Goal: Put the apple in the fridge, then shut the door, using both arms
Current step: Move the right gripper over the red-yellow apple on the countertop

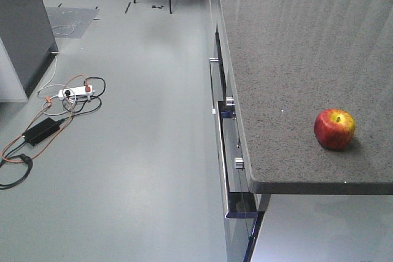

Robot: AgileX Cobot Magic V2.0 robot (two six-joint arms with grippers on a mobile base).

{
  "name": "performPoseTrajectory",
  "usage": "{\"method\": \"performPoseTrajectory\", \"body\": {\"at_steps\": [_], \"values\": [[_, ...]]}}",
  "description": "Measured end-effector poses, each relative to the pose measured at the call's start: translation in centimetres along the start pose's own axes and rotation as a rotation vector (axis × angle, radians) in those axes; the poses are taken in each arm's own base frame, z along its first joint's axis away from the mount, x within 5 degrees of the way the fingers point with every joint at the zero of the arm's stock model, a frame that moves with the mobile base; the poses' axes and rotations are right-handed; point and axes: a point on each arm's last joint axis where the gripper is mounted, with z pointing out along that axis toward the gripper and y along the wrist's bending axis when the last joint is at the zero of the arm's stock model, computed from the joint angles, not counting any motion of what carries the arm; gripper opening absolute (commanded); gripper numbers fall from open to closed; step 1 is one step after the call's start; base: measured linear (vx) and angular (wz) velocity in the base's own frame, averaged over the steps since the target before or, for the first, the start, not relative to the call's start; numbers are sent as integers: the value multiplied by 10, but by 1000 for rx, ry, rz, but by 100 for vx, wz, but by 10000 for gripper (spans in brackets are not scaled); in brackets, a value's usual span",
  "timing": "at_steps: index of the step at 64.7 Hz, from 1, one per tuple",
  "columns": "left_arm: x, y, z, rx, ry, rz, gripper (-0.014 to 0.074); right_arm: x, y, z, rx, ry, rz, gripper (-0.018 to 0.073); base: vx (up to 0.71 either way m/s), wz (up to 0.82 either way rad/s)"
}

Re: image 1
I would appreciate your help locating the white power strip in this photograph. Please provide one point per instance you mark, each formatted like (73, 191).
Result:
(75, 92)

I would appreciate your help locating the black power adapter brick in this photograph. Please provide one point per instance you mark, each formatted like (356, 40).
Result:
(39, 132)

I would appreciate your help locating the grey speckled kitchen counter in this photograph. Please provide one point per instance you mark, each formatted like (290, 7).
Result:
(284, 62)

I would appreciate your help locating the grey floor mat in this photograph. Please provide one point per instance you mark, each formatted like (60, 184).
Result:
(70, 22)

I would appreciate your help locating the grey white cabinet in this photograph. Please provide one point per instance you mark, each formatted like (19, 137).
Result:
(27, 47)

